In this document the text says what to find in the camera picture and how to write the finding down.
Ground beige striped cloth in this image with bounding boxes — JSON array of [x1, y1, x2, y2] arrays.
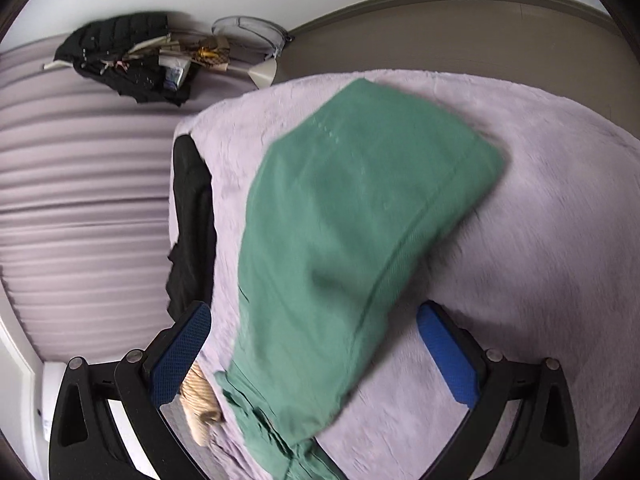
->
[[180, 364, 225, 447]]

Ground black garment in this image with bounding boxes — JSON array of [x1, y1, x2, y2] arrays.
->
[[166, 135, 218, 322]]

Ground blue box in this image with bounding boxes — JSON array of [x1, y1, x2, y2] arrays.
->
[[164, 57, 190, 92]]

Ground lilac plush blanket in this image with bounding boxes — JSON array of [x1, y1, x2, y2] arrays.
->
[[172, 69, 640, 480]]

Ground grey ribbed padded panel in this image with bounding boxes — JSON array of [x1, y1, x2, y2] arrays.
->
[[0, 40, 211, 363]]

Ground green pants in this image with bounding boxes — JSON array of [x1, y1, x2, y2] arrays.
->
[[214, 77, 507, 480]]

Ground black jacket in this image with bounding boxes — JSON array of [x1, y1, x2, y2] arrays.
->
[[54, 11, 193, 107]]

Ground taupe upholstered headboard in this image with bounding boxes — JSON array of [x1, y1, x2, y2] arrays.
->
[[287, 0, 640, 126]]

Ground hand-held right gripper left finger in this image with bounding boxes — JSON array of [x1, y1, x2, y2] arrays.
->
[[48, 301, 213, 480]]

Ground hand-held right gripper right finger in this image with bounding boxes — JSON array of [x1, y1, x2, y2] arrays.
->
[[416, 300, 581, 480]]

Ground brown patterned bag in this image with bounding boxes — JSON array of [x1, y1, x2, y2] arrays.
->
[[189, 44, 232, 67]]

